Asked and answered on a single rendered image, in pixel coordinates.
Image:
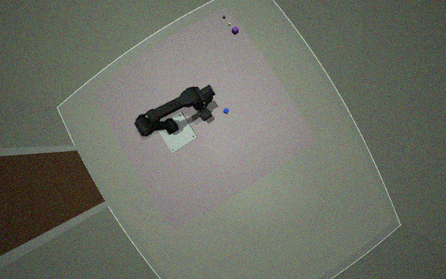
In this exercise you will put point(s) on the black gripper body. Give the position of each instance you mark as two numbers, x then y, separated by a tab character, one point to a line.
205	113

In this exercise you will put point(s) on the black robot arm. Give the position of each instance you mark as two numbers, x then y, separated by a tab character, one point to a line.
192	96

